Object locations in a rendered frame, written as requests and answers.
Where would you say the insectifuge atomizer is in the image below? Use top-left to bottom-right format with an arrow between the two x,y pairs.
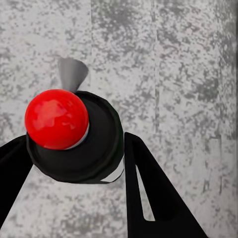
25,58 -> 125,184

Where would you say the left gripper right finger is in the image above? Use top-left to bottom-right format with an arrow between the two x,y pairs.
124,131 -> 208,238

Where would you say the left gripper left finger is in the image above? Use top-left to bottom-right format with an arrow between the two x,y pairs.
0,135 -> 34,228

